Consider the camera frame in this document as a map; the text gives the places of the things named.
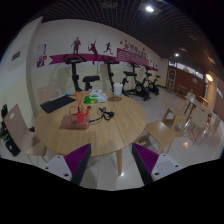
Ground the black charger with cable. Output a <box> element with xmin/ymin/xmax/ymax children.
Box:
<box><xmin>90</xmin><ymin>107</ymin><xmax>114</xmax><ymax>123</ymax></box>

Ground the white plastic cup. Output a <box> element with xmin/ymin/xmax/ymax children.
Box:
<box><xmin>114</xmin><ymin>83</ymin><xmax>123</xmax><ymax>97</ymax></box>

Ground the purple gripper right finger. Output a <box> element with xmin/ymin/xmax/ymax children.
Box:
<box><xmin>132</xmin><ymin>143</ymin><xmax>159</xmax><ymax>185</ymax></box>

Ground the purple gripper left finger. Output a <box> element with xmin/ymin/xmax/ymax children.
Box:
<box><xmin>64</xmin><ymin>144</ymin><xmax>92</xmax><ymax>185</ymax></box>

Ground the black exercise bike left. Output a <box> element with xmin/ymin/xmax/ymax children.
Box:
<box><xmin>63</xmin><ymin>54</ymin><xmax>100</xmax><ymax>91</ymax></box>

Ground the beige chair at left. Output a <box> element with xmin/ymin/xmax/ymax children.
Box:
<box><xmin>4</xmin><ymin>105</ymin><xmax>47</xmax><ymax>156</ymax></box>

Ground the wooden table at right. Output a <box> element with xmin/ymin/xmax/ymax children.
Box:
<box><xmin>185</xmin><ymin>96</ymin><xmax>211</xmax><ymax>131</ymax></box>

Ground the black exercise bike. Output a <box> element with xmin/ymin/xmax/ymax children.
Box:
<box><xmin>63</xmin><ymin>54</ymin><xmax>100</xmax><ymax>91</ymax></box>
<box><xmin>145</xmin><ymin>65</ymin><xmax>160</xmax><ymax>95</ymax></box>
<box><xmin>122</xmin><ymin>61</ymin><xmax>150</xmax><ymax>101</ymax></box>
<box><xmin>102</xmin><ymin>56</ymin><xmax>119</xmax><ymax>91</ymax></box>

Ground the round woven coaster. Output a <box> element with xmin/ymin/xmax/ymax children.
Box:
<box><xmin>108</xmin><ymin>96</ymin><xmax>122</xmax><ymax>101</ymax></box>

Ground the black exercise bike far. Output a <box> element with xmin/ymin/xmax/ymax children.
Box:
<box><xmin>145</xmin><ymin>65</ymin><xmax>160</xmax><ymax>95</ymax></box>

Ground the green wet wipes pack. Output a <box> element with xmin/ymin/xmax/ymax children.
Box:
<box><xmin>84</xmin><ymin>95</ymin><xmax>102</xmax><ymax>104</ymax></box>

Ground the black keyboard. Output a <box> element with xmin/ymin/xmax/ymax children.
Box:
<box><xmin>41</xmin><ymin>96</ymin><xmax>75</xmax><ymax>113</ymax></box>

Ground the white tissue pack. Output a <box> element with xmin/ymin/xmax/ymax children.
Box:
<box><xmin>90</xmin><ymin>89</ymin><xmax>107</xmax><ymax>103</ymax></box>

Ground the wooden chair at right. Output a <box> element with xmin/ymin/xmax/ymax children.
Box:
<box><xmin>136</xmin><ymin>108</ymin><xmax>187</xmax><ymax>154</ymax></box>

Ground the orange charger cable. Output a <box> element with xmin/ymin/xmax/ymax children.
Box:
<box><xmin>69</xmin><ymin>91</ymin><xmax>92</xmax><ymax>122</ymax></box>

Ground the round wooden table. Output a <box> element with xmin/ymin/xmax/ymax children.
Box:
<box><xmin>34</xmin><ymin>95</ymin><xmax>147</xmax><ymax>174</ymax></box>

